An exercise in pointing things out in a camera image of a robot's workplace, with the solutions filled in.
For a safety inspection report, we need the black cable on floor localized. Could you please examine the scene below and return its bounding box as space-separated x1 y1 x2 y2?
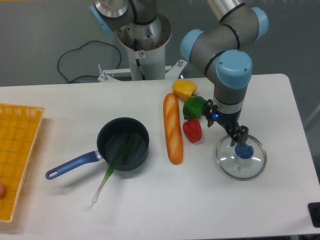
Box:
57 40 122 84

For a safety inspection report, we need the green bell pepper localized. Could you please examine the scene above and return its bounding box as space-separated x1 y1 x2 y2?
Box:
182 96 206 121

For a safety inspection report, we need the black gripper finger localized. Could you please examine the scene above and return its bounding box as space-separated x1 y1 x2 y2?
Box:
230 127 241 147
237 125 249 146

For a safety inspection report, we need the glass pot lid blue knob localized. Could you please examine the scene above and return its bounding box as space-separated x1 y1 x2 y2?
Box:
215 135 267 181

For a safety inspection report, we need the yellow bell pepper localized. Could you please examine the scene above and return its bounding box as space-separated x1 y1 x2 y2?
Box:
171 79 197 102

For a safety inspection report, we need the yellow wicker basket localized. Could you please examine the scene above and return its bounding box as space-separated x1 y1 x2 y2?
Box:
0 103 45 223

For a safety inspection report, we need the red bell pepper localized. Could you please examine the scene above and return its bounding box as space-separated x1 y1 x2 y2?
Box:
182 118 202 143

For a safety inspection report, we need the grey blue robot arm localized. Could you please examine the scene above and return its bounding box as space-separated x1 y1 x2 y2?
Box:
180 0 269 146

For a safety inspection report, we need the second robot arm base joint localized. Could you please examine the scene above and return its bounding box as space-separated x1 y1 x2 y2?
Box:
89 0 162 36

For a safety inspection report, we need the black device at table edge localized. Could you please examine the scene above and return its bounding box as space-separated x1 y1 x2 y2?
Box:
307 202 320 228

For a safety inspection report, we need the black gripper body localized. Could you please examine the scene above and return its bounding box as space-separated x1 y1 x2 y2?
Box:
202 99 242 136

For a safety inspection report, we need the baguette bread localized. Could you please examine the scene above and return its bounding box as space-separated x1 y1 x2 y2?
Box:
163 93 184 165

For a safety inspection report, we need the dark blue saucepan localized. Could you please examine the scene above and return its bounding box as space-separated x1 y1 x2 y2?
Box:
45 117 150 180

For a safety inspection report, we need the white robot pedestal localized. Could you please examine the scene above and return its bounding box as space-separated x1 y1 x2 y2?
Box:
97 13 187 82

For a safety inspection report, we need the green onion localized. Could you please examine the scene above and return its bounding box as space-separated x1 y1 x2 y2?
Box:
83 132 143 212

